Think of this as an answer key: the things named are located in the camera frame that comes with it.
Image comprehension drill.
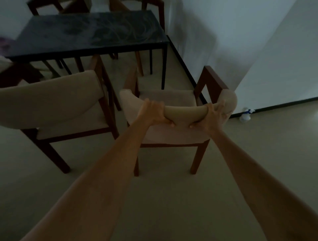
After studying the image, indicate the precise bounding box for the person's right hand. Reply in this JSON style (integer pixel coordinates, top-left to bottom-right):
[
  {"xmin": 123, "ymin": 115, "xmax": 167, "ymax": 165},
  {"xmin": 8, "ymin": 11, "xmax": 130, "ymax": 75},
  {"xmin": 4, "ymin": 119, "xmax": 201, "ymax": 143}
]
[{"xmin": 190, "ymin": 99, "xmax": 233, "ymax": 136}]

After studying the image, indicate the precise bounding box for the person's left hand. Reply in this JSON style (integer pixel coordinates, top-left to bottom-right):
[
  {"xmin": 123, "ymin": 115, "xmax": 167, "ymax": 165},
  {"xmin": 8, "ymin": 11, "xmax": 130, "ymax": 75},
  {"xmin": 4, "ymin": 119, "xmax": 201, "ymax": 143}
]
[{"xmin": 136, "ymin": 98, "xmax": 174, "ymax": 127}]

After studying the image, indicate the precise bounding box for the beige cushioned wooden chair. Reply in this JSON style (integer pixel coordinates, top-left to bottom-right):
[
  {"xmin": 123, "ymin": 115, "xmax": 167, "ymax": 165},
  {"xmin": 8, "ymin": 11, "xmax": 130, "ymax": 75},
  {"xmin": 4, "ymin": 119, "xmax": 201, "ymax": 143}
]
[
  {"xmin": 0, "ymin": 54, "xmax": 122, "ymax": 174},
  {"xmin": 109, "ymin": 0, "xmax": 166, "ymax": 77},
  {"xmin": 26, "ymin": 0, "xmax": 91, "ymax": 73},
  {"xmin": 119, "ymin": 65, "xmax": 238, "ymax": 177}
]

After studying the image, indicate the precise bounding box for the circle-pattern placemat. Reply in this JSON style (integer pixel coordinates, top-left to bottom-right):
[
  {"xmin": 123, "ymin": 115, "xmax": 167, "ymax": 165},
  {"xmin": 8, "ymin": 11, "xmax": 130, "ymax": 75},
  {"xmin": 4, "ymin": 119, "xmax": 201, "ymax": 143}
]
[{"xmin": 0, "ymin": 56, "xmax": 13, "ymax": 72}]

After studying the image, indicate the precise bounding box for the person's left forearm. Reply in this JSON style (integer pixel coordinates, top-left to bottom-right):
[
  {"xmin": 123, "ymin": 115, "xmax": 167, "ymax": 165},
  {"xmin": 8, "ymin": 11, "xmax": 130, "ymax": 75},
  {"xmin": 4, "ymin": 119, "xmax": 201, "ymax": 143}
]
[{"xmin": 21, "ymin": 119, "xmax": 152, "ymax": 241}]

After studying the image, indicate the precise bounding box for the person's right forearm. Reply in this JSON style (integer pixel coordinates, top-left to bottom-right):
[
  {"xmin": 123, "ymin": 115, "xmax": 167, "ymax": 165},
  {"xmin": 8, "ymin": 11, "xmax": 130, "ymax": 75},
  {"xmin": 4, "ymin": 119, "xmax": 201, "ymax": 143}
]
[{"xmin": 211, "ymin": 129, "xmax": 318, "ymax": 241}]

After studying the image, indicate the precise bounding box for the black dining table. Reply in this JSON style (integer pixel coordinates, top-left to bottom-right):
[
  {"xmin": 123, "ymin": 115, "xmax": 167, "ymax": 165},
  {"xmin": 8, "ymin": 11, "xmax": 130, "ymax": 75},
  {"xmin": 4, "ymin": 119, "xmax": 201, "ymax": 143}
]
[{"xmin": 4, "ymin": 10, "xmax": 169, "ymax": 90}]

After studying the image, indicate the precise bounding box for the white spray bottle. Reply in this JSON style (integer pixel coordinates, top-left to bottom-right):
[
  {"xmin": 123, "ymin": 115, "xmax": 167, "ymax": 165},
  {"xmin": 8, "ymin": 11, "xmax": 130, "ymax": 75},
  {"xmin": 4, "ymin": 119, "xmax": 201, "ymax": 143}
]
[{"xmin": 239, "ymin": 107, "xmax": 256, "ymax": 122}]

